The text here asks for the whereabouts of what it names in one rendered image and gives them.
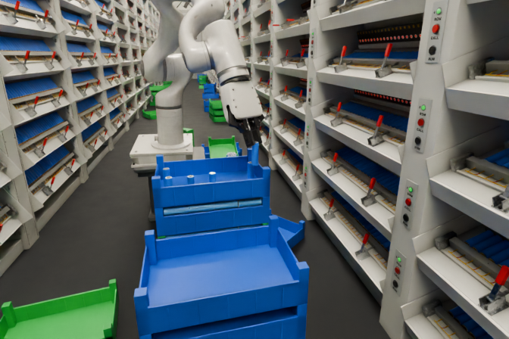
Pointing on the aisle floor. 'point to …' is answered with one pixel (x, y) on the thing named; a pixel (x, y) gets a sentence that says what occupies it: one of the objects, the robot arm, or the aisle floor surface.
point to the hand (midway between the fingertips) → (252, 138)
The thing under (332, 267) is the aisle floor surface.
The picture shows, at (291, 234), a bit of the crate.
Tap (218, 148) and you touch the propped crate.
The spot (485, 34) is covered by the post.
